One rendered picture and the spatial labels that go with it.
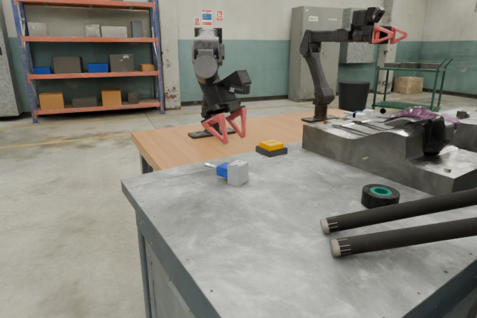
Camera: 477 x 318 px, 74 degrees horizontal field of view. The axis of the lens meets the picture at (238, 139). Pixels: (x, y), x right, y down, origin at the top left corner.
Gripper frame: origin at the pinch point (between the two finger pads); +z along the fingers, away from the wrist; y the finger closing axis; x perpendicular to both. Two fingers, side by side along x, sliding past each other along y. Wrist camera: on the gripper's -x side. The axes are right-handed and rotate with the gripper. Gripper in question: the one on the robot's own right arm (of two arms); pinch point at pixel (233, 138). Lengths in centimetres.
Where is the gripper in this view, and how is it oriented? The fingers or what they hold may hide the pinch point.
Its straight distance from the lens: 83.5
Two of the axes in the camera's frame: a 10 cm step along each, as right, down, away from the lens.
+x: -7.1, 3.4, 6.1
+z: 4.0, 9.2, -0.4
